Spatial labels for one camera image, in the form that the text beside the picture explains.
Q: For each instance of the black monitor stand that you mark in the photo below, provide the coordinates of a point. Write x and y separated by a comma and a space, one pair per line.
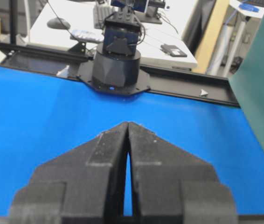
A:
151, 15

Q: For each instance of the grey keyboard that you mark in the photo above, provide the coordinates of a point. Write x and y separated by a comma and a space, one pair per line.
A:
98, 16

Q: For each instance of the black device on desk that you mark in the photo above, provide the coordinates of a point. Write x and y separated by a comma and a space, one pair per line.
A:
172, 50

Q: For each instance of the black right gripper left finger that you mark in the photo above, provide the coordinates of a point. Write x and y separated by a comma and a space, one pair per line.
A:
85, 185

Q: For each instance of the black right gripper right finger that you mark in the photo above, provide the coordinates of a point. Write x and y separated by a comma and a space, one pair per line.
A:
173, 186

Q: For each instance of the black computer mouse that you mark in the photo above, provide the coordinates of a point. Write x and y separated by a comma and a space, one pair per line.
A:
58, 23

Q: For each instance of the white desk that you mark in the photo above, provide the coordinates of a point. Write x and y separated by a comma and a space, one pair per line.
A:
80, 17

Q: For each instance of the blue table mat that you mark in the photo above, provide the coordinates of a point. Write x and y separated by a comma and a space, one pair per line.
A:
42, 117

